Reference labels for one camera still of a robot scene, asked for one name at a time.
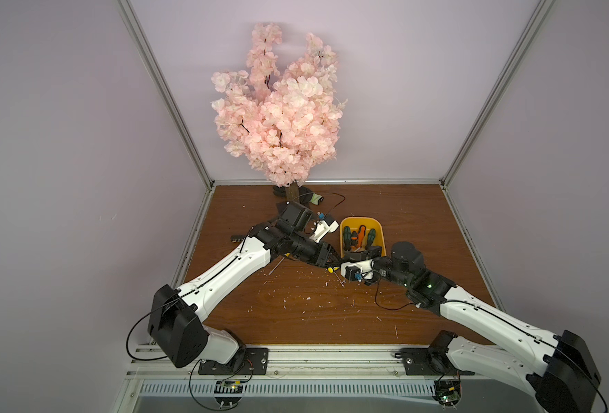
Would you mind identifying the green black screwdriver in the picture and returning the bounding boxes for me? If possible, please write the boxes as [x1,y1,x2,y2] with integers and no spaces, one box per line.
[342,226,353,251]
[365,228,377,250]

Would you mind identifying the large orange black screwdriver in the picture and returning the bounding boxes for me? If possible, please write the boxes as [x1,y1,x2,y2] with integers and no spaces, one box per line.
[357,225,367,251]

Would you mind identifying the yellow handle screwdriver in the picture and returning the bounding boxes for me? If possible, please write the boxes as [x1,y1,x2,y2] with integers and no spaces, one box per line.
[267,256,285,275]

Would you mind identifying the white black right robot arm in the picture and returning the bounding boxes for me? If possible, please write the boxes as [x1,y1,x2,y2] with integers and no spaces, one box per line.
[342,242,604,412]

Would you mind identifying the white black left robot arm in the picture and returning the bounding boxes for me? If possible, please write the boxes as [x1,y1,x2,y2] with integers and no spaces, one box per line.
[148,201,340,371]

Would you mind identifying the yellow plastic storage box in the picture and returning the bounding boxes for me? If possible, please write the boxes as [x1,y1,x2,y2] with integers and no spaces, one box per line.
[340,217,386,259]

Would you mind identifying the black green work glove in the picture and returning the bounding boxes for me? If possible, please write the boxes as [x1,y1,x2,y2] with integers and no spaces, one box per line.
[272,186,324,206]

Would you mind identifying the pink artificial blossom tree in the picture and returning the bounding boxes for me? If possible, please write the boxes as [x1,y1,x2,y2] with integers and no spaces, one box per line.
[211,23,346,187]

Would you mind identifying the right green circuit board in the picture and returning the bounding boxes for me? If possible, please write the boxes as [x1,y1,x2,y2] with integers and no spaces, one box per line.
[433,380,462,408]

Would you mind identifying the green circuit board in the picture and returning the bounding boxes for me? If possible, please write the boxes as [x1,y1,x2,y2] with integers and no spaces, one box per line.
[213,380,245,411]
[433,380,462,408]

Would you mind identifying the left green circuit board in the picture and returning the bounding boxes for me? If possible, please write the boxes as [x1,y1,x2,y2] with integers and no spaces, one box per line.
[213,380,245,411]

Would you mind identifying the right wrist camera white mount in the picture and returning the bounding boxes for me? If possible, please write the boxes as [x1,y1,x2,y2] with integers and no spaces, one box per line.
[340,260,375,285]

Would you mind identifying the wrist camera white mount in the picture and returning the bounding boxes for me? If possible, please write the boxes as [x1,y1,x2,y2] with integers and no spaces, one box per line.
[309,215,339,243]
[340,260,375,285]

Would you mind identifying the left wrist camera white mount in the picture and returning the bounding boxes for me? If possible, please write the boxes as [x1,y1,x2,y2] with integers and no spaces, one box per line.
[309,215,339,243]

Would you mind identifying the dark metal tree base plate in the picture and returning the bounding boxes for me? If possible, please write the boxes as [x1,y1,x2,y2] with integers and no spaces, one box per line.
[277,201,299,220]

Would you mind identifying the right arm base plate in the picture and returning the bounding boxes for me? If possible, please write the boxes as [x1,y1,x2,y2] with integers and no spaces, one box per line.
[394,348,475,376]

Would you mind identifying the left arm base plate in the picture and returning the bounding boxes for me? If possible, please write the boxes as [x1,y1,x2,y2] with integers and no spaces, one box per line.
[198,347,269,376]

